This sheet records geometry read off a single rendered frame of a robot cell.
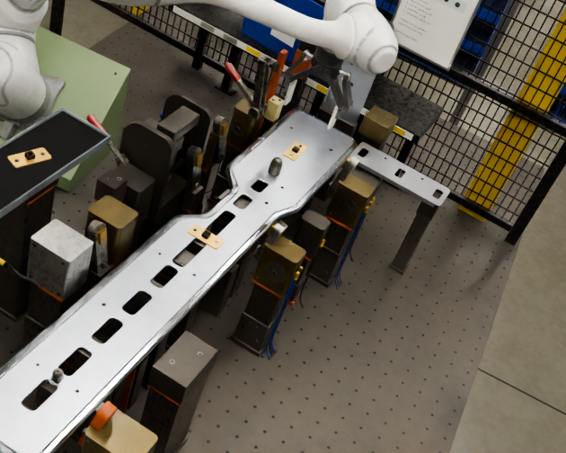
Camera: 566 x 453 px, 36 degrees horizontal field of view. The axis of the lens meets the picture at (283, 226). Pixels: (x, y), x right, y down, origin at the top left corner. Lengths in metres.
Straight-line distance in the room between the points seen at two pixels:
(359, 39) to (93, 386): 0.93
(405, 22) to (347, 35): 0.77
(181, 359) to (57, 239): 0.35
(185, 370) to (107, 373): 0.15
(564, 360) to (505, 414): 0.47
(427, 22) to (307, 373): 1.12
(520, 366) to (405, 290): 1.15
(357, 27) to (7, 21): 0.94
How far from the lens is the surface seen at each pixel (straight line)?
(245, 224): 2.09
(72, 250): 1.77
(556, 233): 4.38
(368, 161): 2.44
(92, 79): 2.55
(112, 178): 1.96
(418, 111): 2.69
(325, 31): 1.94
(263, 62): 2.28
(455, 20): 2.65
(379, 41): 1.94
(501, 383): 3.50
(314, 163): 2.35
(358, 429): 2.17
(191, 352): 1.75
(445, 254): 2.74
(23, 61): 2.37
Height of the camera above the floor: 2.37
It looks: 40 degrees down
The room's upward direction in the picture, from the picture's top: 20 degrees clockwise
